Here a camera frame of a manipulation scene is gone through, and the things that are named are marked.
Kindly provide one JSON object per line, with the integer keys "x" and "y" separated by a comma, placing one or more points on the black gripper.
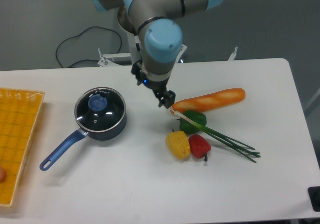
{"x": 157, "y": 83}

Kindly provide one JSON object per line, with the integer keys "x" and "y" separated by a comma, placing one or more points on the glass lid blue knob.
{"x": 100, "y": 109}

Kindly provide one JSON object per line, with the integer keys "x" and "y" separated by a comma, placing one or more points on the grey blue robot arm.
{"x": 160, "y": 38}

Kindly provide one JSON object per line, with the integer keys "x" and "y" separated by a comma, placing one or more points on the orange baguette bread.
{"x": 211, "y": 101}

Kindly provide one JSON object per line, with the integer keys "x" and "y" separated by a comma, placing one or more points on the yellow bell pepper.
{"x": 178, "y": 144}

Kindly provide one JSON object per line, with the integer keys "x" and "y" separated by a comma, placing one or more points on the red bell pepper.
{"x": 199, "y": 147}

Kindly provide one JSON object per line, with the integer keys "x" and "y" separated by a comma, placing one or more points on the dark blue saucepan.
{"x": 76, "y": 136}

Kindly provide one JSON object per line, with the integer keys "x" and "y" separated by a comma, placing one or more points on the green spring onion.
{"x": 192, "y": 122}

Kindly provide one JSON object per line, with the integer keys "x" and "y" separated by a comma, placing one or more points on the yellow woven basket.
{"x": 18, "y": 115}

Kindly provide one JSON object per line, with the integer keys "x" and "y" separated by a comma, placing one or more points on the black corner device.
{"x": 314, "y": 196}

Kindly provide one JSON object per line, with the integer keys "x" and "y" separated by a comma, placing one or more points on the pink object in basket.
{"x": 2, "y": 174}

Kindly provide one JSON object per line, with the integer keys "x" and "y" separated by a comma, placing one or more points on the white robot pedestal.
{"x": 194, "y": 48}

